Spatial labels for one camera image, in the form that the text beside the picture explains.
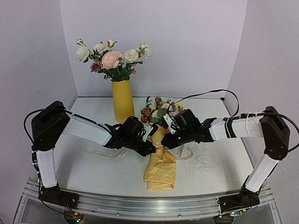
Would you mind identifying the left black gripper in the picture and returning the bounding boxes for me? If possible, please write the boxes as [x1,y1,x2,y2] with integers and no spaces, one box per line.
[125,136,157,158]

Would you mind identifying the cream printed ribbon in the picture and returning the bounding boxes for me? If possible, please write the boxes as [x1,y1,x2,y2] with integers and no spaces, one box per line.
[83,144,193,161]

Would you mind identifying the yellow paper bouquet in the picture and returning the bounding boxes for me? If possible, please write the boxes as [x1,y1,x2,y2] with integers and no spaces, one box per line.
[141,97,183,191]

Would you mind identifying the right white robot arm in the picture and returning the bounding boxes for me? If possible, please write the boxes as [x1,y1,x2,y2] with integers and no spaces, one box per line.
[161,106,291,216]

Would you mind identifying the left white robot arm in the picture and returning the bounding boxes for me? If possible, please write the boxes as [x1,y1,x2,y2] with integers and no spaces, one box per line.
[27,101,158,209]

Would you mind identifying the yellow ceramic vase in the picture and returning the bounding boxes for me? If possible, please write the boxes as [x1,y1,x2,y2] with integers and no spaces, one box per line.
[112,80,135,123]

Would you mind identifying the white and pink flowers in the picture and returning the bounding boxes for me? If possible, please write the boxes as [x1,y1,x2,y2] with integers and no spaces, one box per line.
[75,38,152,82]

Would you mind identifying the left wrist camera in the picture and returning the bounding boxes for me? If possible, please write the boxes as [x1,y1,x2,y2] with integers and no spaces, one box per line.
[142,125,154,142]

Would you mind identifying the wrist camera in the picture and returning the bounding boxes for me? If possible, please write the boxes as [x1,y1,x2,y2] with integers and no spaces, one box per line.
[163,114,178,134]
[142,125,154,142]

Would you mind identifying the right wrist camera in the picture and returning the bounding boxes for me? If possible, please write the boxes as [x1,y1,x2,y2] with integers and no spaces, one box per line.
[163,114,178,134]

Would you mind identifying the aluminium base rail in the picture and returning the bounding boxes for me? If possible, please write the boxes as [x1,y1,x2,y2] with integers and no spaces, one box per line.
[13,179,282,224]

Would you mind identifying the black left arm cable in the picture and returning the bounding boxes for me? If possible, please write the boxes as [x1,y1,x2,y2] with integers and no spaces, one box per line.
[24,108,59,152]

